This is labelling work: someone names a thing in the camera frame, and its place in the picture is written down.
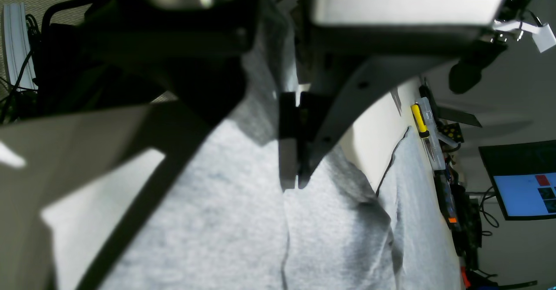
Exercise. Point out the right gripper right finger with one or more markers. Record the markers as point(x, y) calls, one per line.
point(361, 49)

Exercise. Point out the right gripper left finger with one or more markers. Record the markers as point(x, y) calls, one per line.
point(148, 84)

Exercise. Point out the grey T-shirt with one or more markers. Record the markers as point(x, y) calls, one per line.
point(368, 219)

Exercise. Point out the clear plastic tool box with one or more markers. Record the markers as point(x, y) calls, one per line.
point(433, 147)

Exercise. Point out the white paper tag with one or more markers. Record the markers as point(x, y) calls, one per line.
point(543, 36)

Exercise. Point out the computer monitor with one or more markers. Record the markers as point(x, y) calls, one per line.
point(523, 177)

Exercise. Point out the yellow handled screwdriver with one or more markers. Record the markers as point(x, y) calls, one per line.
point(420, 121)

